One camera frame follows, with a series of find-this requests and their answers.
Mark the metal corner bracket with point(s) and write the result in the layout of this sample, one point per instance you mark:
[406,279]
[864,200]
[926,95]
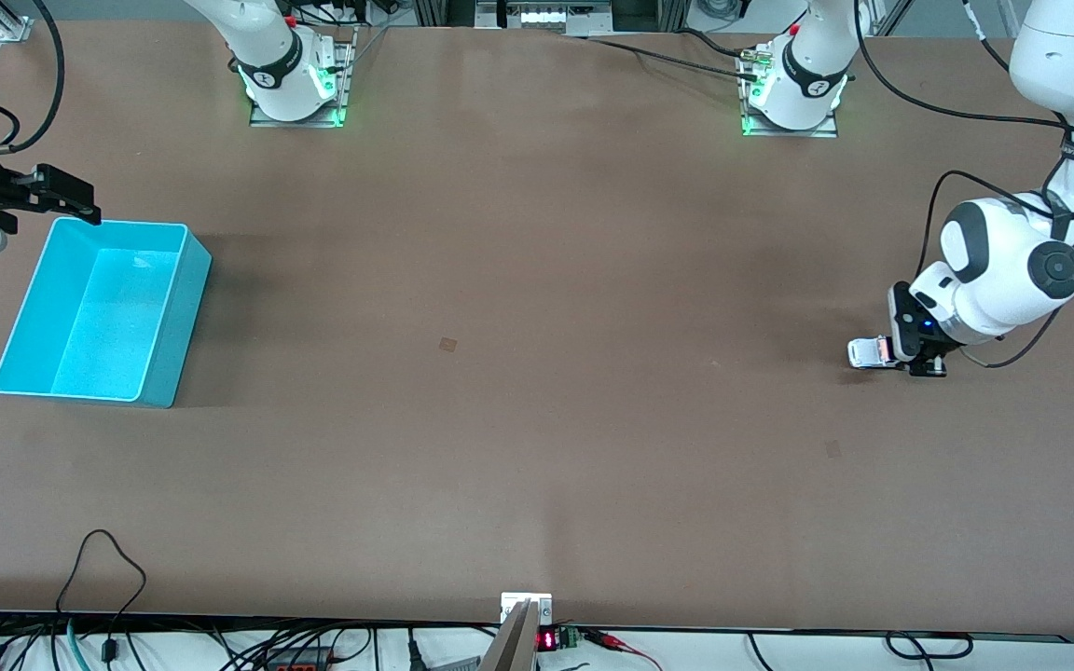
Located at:
[13,30]

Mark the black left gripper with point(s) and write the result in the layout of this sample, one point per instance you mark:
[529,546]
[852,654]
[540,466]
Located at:
[928,367]

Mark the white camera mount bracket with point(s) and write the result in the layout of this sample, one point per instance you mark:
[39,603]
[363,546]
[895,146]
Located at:
[514,601]

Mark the turquoise plastic bin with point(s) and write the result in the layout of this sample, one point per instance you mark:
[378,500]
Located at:
[99,317]

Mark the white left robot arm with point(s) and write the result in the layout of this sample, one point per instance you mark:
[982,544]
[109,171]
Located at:
[1068,56]

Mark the red clip lead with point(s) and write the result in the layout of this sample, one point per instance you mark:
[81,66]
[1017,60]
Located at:
[607,640]

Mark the white jeep toy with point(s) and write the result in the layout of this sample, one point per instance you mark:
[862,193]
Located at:
[868,353]

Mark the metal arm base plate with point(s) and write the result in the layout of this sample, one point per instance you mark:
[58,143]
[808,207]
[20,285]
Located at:
[784,133]
[295,122]

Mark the red digit display module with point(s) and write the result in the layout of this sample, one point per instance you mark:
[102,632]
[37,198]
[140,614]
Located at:
[548,640]

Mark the silver device box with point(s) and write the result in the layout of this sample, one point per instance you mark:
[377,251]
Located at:
[546,17]

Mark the aluminium camera pole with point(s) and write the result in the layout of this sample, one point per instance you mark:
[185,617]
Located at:
[511,648]

